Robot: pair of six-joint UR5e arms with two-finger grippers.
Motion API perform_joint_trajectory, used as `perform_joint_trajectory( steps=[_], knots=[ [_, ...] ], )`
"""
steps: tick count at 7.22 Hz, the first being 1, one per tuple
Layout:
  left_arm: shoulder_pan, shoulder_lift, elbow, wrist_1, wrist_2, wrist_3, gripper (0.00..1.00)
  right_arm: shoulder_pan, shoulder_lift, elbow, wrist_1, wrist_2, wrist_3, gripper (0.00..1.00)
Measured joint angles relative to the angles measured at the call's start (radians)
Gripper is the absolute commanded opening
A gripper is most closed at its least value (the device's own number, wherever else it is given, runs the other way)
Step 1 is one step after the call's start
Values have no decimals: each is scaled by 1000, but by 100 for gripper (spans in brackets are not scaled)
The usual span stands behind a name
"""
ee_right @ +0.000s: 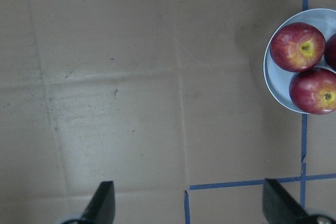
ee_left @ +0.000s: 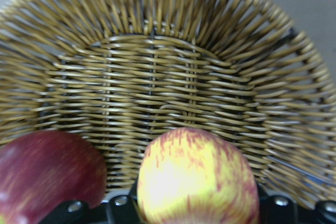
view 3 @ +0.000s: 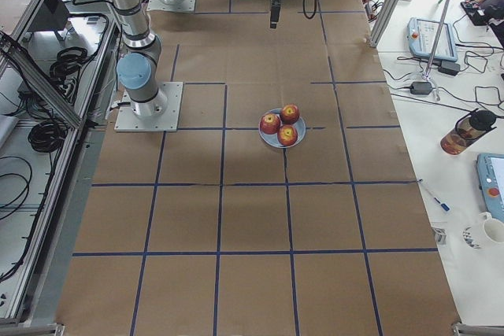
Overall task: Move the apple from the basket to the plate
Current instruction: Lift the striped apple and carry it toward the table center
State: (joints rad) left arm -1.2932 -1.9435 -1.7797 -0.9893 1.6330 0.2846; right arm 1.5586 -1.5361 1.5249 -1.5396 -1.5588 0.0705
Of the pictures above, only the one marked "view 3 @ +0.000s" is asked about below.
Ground red apple right plate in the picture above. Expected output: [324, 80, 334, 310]
[280, 104, 300, 124]

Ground red apple plate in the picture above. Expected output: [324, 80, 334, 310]
[280, 104, 300, 124]
[277, 124, 298, 147]

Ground red apple upper left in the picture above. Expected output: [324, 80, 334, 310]
[259, 113, 281, 135]

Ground red apple lower plate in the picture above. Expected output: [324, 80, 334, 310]
[277, 124, 298, 147]

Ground light blue plate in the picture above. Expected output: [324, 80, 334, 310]
[258, 109, 306, 148]

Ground blue teach pendant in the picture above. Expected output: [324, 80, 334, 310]
[407, 17, 458, 62]
[476, 153, 504, 221]

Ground black power adapter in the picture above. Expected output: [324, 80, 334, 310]
[409, 81, 433, 95]

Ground grey grabber stick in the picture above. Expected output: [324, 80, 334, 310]
[423, 0, 450, 82]

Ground glass tea bottle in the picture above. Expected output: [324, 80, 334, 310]
[440, 109, 497, 155]

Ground blue white pen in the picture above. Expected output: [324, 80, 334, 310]
[418, 179, 450, 212]

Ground white mug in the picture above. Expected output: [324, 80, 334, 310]
[462, 212, 503, 249]

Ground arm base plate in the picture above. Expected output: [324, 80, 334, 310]
[146, 0, 196, 13]
[114, 82, 183, 132]

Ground coiled black cables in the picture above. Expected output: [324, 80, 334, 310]
[28, 119, 66, 154]

